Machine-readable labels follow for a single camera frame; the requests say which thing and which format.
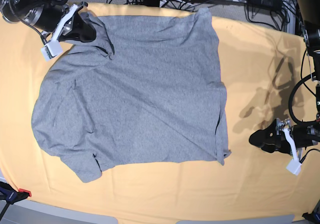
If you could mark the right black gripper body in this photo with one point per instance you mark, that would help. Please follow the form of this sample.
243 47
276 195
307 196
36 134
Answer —
46 18

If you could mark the grey t-shirt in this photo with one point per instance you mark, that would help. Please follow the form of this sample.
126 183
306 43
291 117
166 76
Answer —
147 89

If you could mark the yellow table cloth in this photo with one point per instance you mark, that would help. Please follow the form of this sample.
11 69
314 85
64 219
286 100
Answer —
259 68

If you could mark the black clamp right corner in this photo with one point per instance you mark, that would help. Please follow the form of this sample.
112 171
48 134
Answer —
313 217

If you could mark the black power adapter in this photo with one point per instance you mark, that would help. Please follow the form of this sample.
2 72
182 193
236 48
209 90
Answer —
271 5

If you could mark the blue red table clamp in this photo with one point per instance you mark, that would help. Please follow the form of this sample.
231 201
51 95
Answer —
10 195

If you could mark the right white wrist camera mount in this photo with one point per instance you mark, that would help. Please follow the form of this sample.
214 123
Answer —
52 48

